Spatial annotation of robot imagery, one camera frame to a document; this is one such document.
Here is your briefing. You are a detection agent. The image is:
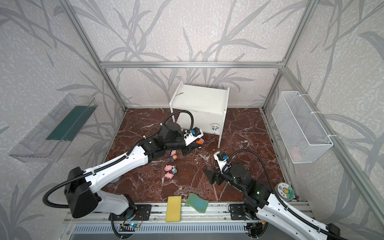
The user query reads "green sponge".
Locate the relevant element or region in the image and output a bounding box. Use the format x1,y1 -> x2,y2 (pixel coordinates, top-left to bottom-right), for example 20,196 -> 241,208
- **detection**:
185,193 -> 209,214

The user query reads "green tape roll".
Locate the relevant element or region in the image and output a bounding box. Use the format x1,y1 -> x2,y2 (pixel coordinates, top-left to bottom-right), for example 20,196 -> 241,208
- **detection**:
275,182 -> 295,201

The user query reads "white hooded blue cat figurine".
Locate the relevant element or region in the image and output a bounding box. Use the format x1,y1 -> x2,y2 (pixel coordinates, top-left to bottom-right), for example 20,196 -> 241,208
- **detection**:
212,124 -> 219,132

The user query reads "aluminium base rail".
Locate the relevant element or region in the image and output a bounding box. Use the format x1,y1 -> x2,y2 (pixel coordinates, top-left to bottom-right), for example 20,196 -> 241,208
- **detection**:
61,201 -> 317,224

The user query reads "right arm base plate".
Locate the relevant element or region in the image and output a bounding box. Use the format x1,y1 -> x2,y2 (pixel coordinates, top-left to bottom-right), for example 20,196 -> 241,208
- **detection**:
228,204 -> 255,221

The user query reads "clear plastic wall bin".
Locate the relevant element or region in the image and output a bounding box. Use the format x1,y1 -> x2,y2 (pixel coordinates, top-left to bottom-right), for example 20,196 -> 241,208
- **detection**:
9,94 -> 98,163

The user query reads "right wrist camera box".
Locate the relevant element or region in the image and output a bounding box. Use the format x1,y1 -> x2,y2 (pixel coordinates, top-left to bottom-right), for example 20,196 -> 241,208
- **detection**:
214,152 -> 231,174

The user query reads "white two-tier metal shelf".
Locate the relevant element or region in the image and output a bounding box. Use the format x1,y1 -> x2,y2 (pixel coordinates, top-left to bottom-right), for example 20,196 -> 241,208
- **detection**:
169,82 -> 230,148

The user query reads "yellow hooded blue cat figurine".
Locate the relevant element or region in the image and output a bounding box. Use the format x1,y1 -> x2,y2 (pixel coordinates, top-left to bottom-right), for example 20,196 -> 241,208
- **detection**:
171,155 -> 178,162

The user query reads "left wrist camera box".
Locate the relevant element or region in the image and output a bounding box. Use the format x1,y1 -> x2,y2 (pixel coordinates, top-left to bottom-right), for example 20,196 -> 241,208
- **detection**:
184,127 -> 204,146

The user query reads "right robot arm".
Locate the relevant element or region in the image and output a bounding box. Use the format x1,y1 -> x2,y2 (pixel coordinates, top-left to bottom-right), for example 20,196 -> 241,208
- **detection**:
204,149 -> 341,240

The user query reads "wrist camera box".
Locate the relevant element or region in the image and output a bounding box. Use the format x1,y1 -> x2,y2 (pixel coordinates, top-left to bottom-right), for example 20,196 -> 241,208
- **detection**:
184,127 -> 204,146
214,152 -> 231,174

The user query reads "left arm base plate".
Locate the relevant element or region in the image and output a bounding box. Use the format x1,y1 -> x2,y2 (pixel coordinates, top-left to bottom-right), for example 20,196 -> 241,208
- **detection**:
108,204 -> 152,222

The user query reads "yellow sponge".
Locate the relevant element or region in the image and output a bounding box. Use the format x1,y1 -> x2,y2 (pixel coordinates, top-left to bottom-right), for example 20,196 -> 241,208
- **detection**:
165,196 -> 182,223

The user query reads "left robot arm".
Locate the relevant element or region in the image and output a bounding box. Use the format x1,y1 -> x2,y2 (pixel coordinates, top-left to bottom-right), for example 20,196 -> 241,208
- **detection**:
43,110 -> 204,219

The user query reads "white wire mesh basket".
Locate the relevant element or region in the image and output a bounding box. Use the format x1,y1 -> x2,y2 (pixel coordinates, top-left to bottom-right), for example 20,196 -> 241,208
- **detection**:
272,91 -> 334,164

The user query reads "pink item in basket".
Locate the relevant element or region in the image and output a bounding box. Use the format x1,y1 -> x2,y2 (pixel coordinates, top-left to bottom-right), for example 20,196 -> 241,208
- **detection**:
290,148 -> 302,162

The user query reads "pink pig toy lower cluster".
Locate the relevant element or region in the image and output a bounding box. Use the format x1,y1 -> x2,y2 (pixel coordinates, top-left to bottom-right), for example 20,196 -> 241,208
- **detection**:
165,173 -> 174,179

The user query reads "pink pig toy middle cluster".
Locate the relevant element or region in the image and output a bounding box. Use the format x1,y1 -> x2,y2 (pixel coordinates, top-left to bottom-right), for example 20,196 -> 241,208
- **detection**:
164,165 -> 174,172

